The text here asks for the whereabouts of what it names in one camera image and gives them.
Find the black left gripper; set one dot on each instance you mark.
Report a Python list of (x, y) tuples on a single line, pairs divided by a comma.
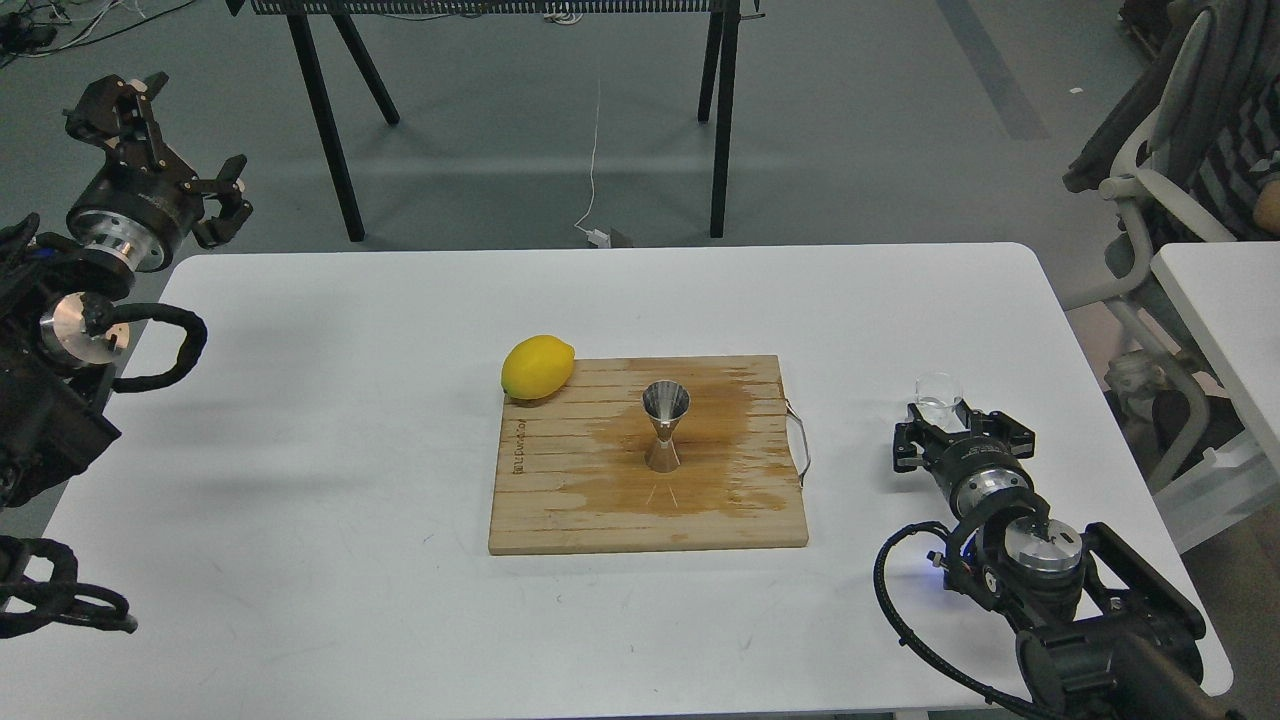
[(129, 207)]

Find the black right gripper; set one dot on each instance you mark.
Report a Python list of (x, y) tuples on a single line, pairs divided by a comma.
[(967, 466)]

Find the small clear glass cup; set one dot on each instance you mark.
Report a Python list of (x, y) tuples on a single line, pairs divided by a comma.
[(937, 396)]

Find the steel double jigger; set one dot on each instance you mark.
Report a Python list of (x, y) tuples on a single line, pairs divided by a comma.
[(665, 403)]

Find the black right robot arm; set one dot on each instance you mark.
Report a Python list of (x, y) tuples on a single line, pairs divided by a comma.
[(1099, 634)]

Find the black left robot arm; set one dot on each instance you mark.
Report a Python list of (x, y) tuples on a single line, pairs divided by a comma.
[(69, 336)]

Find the white office chair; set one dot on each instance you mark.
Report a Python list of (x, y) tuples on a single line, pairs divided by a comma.
[(1210, 473)]

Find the white side table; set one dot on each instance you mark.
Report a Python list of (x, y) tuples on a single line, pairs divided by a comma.
[(1227, 293)]

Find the person in striped shirt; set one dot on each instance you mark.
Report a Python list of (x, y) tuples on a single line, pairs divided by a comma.
[(1237, 179)]

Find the yellow lemon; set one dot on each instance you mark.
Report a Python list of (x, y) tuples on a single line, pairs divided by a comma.
[(537, 367)]

